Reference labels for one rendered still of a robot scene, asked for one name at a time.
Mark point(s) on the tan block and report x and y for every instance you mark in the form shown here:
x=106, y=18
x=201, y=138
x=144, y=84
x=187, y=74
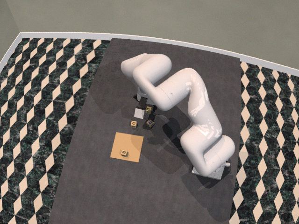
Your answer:
x=124, y=153
x=148, y=109
x=150, y=123
x=133, y=124

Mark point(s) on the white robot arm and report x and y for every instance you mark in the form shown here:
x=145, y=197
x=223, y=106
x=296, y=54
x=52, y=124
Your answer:
x=206, y=147

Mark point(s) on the orange flat mat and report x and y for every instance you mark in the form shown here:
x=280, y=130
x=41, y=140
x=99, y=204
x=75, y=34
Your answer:
x=131, y=143

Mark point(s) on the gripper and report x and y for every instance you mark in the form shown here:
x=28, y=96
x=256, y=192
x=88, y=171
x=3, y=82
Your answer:
x=139, y=95

